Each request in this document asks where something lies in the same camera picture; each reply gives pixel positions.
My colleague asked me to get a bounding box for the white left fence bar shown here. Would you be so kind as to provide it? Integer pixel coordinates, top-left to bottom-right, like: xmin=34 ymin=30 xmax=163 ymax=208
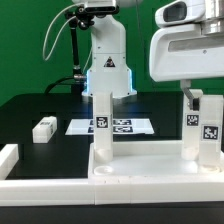
xmin=0 ymin=144 xmax=19 ymax=180

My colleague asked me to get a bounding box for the white fence bar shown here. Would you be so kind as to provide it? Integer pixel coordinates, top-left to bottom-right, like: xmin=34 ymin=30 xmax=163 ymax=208
xmin=0 ymin=144 xmax=19 ymax=180
xmin=0 ymin=174 xmax=224 ymax=206

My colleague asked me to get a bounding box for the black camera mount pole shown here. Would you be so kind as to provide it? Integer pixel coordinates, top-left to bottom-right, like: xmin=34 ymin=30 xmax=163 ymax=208
xmin=65 ymin=11 xmax=84 ymax=94

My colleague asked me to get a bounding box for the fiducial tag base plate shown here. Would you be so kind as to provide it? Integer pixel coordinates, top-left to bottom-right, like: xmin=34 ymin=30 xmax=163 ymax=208
xmin=66 ymin=118 xmax=154 ymax=135

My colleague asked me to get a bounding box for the white desk top tray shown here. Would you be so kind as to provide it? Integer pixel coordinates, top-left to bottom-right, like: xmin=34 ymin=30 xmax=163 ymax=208
xmin=88 ymin=140 xmax=224 ymax=178

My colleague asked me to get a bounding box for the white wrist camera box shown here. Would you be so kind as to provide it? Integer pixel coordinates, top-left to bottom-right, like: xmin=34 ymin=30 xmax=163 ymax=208
xmin=155 ymin=0 xmax=205 ymax=28

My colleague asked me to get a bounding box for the black camera on pole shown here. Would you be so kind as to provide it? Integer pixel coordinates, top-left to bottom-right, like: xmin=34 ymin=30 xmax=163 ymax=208
xmin=80 ymin=0 xmax=118 ymax=14

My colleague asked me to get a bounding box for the white front fence bar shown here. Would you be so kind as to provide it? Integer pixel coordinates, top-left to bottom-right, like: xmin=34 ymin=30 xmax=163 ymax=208
xmin=0 ymin=174 xmax=224 ymax=206

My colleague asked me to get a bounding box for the grey looped cable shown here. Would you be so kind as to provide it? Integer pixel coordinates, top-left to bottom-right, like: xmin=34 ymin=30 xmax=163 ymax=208
xmin=42 ymin=3 xmax=81 ymax=62

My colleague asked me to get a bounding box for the black cable on table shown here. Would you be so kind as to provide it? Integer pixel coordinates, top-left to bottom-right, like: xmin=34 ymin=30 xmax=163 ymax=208
xmin=44 ymin=76 xmax=78 ymax=94

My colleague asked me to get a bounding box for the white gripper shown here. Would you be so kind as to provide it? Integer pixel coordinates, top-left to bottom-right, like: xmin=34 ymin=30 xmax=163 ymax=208
xmin=149 ymin=24 xmax=224 ymax=111

